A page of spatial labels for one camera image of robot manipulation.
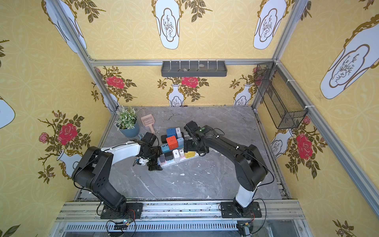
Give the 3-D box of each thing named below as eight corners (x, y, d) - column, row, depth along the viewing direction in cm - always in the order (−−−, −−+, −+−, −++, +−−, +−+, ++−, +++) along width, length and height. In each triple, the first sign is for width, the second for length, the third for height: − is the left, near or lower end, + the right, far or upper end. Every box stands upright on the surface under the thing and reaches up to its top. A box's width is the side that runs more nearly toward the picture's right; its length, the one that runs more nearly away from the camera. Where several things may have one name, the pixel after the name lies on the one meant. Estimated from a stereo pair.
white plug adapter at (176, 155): (173, 163, 92) (172, 157, 86) (174, 155, 95) (173, 149, 89) (180, 163, 92) (179, 157, 86) (180, 155, 95) (179, 149, 89)
